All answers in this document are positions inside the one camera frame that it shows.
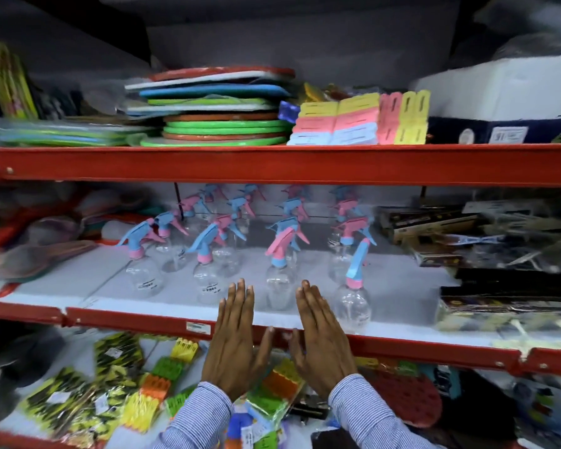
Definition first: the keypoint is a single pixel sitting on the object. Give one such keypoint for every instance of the pile of clear packaged tools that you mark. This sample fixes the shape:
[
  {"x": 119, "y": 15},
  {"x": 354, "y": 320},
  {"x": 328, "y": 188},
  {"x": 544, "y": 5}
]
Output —
[{"x": 514, "y": 271}]

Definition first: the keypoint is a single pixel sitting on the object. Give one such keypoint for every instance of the pile of flat green packets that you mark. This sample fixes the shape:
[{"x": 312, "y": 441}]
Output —
[{"x": 60, "y": 134}]

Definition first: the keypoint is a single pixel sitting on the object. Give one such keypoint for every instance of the black and gold boxes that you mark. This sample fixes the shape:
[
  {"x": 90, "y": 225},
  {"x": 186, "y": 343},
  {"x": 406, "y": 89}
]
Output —
[{"x": 425, "y": 224}]

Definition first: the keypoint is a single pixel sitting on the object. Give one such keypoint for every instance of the white cardboard box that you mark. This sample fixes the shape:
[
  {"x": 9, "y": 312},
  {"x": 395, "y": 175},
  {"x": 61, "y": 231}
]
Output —
[{"x": 509, "y": 88}]

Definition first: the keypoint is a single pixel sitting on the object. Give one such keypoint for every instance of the person's right little finger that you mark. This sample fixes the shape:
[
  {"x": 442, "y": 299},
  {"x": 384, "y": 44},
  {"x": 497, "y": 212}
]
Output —
[{"x": 335, "y": 323}]

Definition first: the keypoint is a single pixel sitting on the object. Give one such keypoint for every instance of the person's left hand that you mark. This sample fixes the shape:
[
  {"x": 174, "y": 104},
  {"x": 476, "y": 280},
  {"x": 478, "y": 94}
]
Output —
[{"x": 233, "y": 350}]

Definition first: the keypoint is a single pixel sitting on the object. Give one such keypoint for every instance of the person's right thumb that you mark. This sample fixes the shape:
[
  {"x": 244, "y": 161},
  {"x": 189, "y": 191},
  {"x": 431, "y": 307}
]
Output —
[{"x": 296, "y": 349}]

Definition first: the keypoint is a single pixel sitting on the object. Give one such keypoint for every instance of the person's left little finger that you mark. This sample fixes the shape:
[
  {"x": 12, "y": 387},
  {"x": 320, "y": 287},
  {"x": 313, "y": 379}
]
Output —
[{"x": 221, "y": 318}]

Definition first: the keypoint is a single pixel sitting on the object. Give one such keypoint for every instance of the white shelf label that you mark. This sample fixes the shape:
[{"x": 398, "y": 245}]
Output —
[{"x": 198, "y": 328}]

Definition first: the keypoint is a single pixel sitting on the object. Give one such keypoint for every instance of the long red metal shelf rail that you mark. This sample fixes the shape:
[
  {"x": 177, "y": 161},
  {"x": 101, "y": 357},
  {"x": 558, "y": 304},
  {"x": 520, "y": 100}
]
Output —
[{"x": 308, "y": 164}]

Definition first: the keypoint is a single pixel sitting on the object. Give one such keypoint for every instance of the person's right hand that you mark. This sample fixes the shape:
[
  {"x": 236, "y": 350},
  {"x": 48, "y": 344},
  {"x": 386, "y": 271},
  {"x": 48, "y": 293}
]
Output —
[{"x": 322, "y": 353}]

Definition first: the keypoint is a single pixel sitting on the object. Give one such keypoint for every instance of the bundle of yellow packets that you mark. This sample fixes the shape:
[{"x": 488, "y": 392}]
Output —
[{"x": 11, "y": 84}]

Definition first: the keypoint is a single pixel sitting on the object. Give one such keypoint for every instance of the clear plastic bags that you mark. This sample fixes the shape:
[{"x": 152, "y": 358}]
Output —
[{"x": 523, "y": 27}]

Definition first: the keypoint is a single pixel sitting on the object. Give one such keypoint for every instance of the person's left middle finger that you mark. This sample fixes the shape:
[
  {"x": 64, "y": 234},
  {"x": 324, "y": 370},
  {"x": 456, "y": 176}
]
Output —
[{"x": 240, "y": 303}]

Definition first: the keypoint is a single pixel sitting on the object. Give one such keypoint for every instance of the row of colourful peg packs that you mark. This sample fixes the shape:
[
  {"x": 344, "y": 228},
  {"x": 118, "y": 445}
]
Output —
[{"x": 161, "y": 383}]

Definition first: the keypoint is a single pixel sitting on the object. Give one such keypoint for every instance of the bag of colourful pegs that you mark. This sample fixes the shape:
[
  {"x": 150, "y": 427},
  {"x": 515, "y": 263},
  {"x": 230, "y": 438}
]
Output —
[{"x": 273, "y": 392}]

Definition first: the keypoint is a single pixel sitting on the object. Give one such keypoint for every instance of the small blue packet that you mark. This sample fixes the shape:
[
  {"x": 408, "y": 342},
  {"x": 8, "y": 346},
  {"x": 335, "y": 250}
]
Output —
[{"x": 288, "y": 112}]

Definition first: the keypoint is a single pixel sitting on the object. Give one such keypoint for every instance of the person's right forearm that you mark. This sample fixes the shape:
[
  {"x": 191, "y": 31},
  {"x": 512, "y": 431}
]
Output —
[{"x": 371, "y": 416}]

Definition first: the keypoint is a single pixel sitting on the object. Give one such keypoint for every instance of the person's left thumb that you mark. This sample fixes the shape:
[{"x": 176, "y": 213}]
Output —
[{"x": 264, "y": 348}]

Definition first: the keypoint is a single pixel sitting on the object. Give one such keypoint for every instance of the dark blue box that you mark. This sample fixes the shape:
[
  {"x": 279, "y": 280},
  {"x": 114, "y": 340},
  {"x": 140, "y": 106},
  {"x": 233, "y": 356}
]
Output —
[{"x": 542, "y": 130}]

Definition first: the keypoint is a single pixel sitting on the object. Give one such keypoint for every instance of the dark bag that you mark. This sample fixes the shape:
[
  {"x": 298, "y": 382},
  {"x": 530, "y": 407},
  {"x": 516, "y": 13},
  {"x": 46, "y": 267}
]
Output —
[{"x": 14, "y": 364}]

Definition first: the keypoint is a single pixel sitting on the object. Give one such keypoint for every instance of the person's left forearm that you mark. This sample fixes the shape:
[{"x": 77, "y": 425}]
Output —
[{"x": 198, "y": 418}]

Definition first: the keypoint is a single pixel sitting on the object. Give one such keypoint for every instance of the red round dotted mat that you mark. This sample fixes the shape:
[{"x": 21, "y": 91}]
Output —
[{"x": 406, "y": 397}]

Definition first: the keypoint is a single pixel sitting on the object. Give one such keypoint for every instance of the pile of yellow black packets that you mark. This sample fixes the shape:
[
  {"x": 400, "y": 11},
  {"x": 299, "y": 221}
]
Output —
[{"x": 79, "y": 397}]

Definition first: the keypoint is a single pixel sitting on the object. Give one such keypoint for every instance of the stack of pastel clip packs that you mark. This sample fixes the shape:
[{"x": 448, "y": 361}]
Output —
[{"x": 355, "y": 120}]

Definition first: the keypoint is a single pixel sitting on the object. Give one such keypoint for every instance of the stack of colourful round mats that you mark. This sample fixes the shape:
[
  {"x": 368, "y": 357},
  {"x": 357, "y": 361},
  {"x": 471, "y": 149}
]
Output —
[{"x": 219, "y": 126}]

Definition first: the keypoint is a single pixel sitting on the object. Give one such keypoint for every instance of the person's right middle finger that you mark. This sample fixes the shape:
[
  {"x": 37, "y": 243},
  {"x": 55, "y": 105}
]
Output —
[{"x": 312, "y": 304}]

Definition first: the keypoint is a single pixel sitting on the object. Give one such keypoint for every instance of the group of clear spray bottles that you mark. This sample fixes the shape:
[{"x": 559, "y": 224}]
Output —
[{"x": 205, "y": 275}]

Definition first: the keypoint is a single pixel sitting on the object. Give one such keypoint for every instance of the pile of wrapped red utensils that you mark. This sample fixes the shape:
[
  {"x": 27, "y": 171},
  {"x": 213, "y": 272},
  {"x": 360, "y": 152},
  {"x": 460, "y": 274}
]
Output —
[{"x": 42, "y": 243}]

